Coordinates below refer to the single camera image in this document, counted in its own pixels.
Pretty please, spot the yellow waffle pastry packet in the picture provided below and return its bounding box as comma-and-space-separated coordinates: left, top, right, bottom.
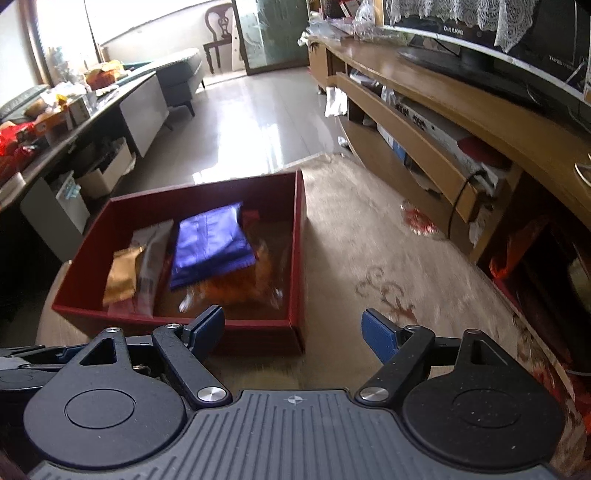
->
177, 220, 293, 314

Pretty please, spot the purple snack packet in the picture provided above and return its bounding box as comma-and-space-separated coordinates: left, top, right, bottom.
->
169, 202, 256, 290

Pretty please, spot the sausage packet white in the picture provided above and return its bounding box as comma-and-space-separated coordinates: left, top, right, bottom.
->
130, 219, 173, 317

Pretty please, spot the gold snack packet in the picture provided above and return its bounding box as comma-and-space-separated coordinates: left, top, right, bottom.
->
102, 245, 145, 306

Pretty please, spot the red cardboard box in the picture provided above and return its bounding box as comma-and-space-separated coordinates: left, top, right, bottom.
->
53, 172, 305, 356

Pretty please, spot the red plastic bag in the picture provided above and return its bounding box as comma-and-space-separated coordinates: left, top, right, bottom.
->
489, 220, 546, 308

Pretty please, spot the cardboard box under table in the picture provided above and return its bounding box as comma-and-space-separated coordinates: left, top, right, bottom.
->
76, 137, 135, 199

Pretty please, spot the white storage bin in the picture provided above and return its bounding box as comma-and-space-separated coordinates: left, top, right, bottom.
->
50, 170, 90, 234

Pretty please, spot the blue white box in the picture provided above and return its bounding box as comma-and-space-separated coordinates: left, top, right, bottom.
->
377, 125, 409, 166

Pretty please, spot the wooden TV stand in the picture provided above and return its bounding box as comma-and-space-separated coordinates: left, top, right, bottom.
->
307, 34, 591, 264

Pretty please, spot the dark long side table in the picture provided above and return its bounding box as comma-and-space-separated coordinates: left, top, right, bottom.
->
0, 68, 172, 333

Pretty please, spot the white paper bag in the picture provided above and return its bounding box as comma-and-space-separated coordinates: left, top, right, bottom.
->
325, 86, 348, 118

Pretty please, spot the grey sofa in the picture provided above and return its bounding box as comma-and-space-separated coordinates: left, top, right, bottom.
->
153, 48, 205, 117

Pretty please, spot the glass sliding door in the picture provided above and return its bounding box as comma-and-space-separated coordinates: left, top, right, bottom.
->
232, 0, 308, 75

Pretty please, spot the wooden chair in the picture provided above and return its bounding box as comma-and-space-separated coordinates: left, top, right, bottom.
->
202, 3, 233, 75

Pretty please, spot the black curved television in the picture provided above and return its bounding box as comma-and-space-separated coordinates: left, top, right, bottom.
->
383, 1, 590, 129

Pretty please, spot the white lace cover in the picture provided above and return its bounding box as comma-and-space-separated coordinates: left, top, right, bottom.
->
386, 0, 537, 53

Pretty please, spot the black power cable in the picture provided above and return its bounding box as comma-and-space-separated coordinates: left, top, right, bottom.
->
447, 169, 488, 241

